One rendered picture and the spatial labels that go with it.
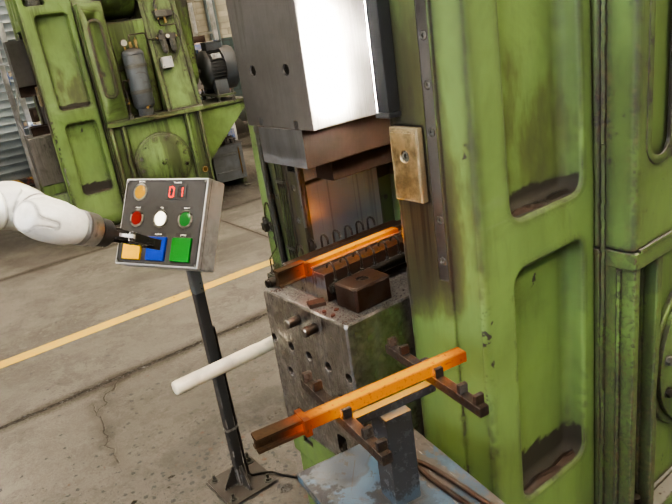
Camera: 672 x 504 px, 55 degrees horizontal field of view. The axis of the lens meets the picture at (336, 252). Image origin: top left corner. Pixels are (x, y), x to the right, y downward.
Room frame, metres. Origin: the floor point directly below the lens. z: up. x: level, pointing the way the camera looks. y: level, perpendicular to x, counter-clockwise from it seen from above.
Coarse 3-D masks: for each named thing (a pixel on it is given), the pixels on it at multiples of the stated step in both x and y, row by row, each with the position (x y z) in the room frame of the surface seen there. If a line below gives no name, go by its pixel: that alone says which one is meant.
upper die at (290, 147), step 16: (272, 128) 1.64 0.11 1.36; (336, 128) 1.60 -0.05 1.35; (352, 128) 1.62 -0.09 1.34; (368, 128) 1.65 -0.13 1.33; (384, 128) 1.68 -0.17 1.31; (272, 144) 1.65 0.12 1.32; (288, 144) 1.59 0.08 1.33; (304, 144) 1.54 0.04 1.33; (320, 144) 1.56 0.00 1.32; (336, 144) 1.59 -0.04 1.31; (352, 144) 1.62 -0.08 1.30; (368, 144) 1.65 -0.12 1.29; (384, 144) 1.68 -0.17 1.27; (272, 160) 1.66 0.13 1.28; (288, 160) 1.60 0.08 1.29; (304, 160) 1.54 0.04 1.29; (320, 160) 1.56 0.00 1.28
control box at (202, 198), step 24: (168, 192) 1.99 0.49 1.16; (192, 192) 1.94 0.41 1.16; (216, 192) 1.95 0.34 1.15; (144, 216) 2.00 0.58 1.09; (168, 216) 1.95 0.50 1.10; (192, 216) 1.90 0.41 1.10; (216, 216) 1.93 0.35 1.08; (168, 240) 1.91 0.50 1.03; (192, 240) 1.86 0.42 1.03; (216, 240) 1.91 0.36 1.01; (144, 264) 1.92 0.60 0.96; (168, 264) 1.87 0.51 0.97; (192, 264) 1.83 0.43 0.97
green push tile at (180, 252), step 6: (174, 240) 1.89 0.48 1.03; (180, 240) 1.88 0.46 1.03; (186, 240) 1.87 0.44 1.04; (174, 246) 1.88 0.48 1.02; (180, 246) 1.87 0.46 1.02; (186, 246) 1.86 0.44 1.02; (174, 252) 1.87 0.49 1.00; (180, 252) 1.86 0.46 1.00; (186, 252) 1.85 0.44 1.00; (174, 258) 1.86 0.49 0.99; (180, 258) 1.85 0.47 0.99; (186, 258) 1.84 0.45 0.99
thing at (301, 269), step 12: (396, 228) 1.77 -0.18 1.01; (360, 240) 1.71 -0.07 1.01; (372, 240) 1.71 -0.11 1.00; (336, 252) 1.65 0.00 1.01; (288, 264) 1.58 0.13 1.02; (300, 264) 1.57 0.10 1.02; (312, 264) 1.59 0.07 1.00; (276, 276) 1.54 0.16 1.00; (288, 276) 1.56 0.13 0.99; (300, 276) 1.58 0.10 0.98
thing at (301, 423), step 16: (448, 352) 1.16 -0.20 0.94; (464, 352) 1.15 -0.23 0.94; (416, 368) 1.11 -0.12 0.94; (432, 368) 1.11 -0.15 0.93; (448, 368) 1.13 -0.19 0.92; (384, 384) 1.07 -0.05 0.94; (400, 384) 1.08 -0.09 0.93; (336, 400) 1.04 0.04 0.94; (352, 400) 1.04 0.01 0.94; (368, 400) 1.05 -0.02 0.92; (304, 416) 1.00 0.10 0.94; (320, 416) 1.00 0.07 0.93; (336, 416) 1.02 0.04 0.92; (256, 432) 0.97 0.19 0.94; (272, 432) 0.97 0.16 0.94; (288, 432) 0.99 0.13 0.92; (304, 432) 0.99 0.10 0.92; (256, 448) 0.96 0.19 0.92; (272, 448) 0.96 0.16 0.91
